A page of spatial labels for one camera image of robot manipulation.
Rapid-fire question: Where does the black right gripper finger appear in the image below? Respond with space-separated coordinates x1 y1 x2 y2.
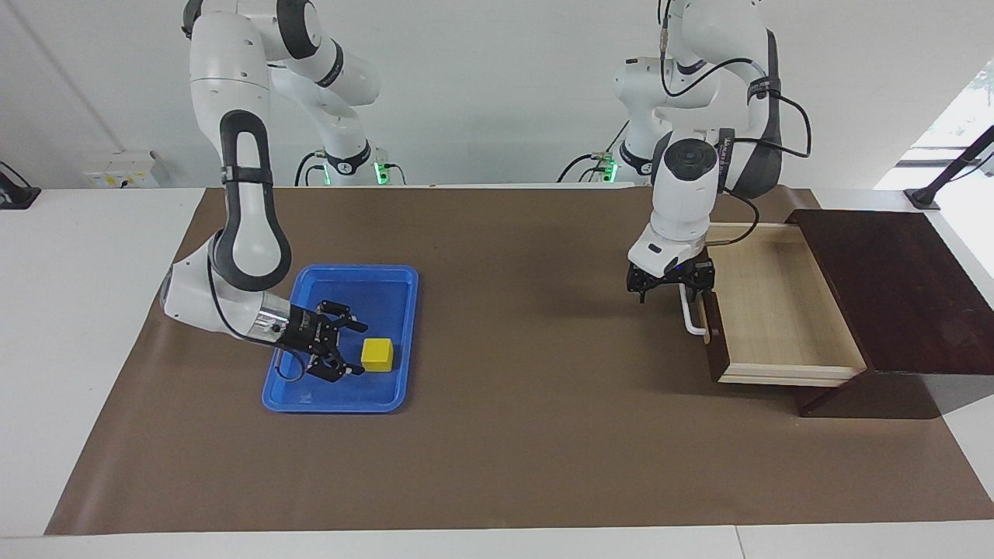
305 352 367 384
321 299 370 335

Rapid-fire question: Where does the white drawer handle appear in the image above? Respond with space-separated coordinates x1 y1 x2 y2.
679 283 709 339

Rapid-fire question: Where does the yellow cube block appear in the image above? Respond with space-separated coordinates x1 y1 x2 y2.
361 338 394 373

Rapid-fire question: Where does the wooden drawer with dark front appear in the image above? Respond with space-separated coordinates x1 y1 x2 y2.
697 221 868 387

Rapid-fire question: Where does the blue plastic tray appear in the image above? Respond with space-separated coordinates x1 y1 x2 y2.
262 264 420 413

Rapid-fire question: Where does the brown table mat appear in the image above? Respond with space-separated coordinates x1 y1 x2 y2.
45 186 994 536

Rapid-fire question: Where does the dark wooden cabinet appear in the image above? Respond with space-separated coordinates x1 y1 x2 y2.
786 208 994 420

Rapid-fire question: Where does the bright window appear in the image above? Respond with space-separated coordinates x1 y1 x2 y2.
874 62 994 191

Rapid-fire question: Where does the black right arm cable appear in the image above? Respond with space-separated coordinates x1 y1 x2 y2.
206 256 309 384

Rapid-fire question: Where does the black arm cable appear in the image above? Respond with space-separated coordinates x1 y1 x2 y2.
659 0 813 253
206 256 309 384

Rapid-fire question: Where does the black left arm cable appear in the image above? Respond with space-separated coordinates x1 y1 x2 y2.
659 0 813 253

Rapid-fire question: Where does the black base cable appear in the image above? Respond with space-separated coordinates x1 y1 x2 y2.
556 120 631 185
293 150 324 187

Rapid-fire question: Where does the white wall socket box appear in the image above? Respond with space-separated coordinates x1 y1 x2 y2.
84 151 160 189

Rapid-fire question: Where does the black camera stand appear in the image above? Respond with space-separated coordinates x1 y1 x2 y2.
905 124 994 211
0 161 41 210

